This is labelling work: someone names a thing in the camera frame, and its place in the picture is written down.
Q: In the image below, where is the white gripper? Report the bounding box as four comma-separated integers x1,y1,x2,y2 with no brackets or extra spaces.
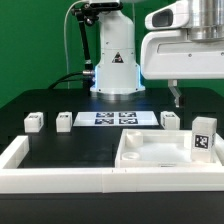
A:
140,0,224,107

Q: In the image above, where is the white square tabletop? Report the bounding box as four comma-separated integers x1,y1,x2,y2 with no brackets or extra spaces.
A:
115,129,224,168

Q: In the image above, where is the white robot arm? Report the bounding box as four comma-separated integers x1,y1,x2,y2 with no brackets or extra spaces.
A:
89,0,224,100

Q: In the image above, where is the white marker sheet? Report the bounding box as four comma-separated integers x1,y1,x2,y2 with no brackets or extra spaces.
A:
74,111,158,126

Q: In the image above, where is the white U-shaped fence wall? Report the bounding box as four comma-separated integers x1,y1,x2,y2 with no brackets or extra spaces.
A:
0,136,224,194

